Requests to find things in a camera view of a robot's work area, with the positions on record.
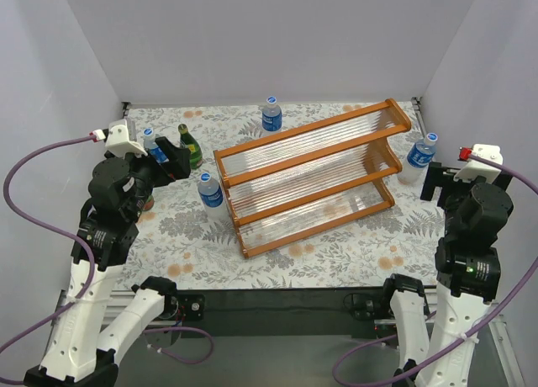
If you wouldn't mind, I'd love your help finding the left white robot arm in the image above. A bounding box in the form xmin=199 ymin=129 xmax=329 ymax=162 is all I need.
xmin=24 ymin=136 xmax=191 ymax=386

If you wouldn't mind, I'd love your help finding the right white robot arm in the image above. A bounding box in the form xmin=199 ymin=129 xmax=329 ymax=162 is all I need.
xmin=380 ymin=162 xmax=514 ymax=386

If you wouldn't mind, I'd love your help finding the orange three-tier glass shelf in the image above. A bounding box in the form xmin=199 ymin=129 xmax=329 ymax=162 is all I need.
xmin=214 ymin=98 xmax=412 ymax=258

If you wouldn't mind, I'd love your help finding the green glass bottle upright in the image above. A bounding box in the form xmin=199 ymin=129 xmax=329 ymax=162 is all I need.
xmin=177 ymin=124 xmax=203 ymax=169

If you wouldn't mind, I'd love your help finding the green glass bottle left edge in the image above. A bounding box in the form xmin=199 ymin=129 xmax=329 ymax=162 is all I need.
xmin=142 ymin=194 xmax=155 ymax=212

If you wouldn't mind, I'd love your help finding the floral patterned table mat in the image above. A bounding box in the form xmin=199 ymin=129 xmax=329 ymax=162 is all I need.
xmin=117 ymin=102 xmax=445 ymax=290

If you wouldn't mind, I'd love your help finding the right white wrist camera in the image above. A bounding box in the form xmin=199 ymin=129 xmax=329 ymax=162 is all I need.
xmin=454 ymin=144 xmax=503 ymax=183

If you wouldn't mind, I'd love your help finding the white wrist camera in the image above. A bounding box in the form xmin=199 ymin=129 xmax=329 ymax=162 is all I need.
xmin=105 ymin=119 xmax=147 ymax=158
xmin=454 ymin=144 xmax=503 ymax=183

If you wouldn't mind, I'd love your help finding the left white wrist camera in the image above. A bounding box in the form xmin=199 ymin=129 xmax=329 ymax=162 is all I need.
xmin=105 ymin=119 xmax=147 ymax=158

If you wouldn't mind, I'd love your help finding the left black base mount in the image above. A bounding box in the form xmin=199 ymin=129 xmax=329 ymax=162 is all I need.
xmin=158 ymin=293 xmax=206 ymax=322

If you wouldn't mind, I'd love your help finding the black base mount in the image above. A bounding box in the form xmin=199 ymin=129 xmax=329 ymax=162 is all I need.
xmin=342 ymin=293 xmax=393 ymax=321
xmin=158 ymin=293 xmax=206 ymax=322

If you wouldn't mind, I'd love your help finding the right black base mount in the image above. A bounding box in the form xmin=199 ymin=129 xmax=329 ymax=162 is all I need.
xmin=342 ymin=293 xmax=393 ymax=321

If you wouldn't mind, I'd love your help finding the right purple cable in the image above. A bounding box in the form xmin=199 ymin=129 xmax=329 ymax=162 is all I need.
xmin=331 ymin=153 xmax=538 ymax=387

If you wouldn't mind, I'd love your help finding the purple cable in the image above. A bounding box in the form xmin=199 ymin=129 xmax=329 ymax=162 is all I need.
xmin=0 ymin=134 xmax=106 ymax=384
xmin=331 ymin=153 xmax=538 ymax=387

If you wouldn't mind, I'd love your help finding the aluminium front frame rail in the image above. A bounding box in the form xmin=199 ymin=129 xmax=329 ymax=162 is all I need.
xmin=56 ymin=288 xmax=520 ymax=387

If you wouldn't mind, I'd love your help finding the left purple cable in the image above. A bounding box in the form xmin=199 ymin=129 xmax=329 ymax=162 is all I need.
xmin=0 ymin=134 xmax=106 ymax=384

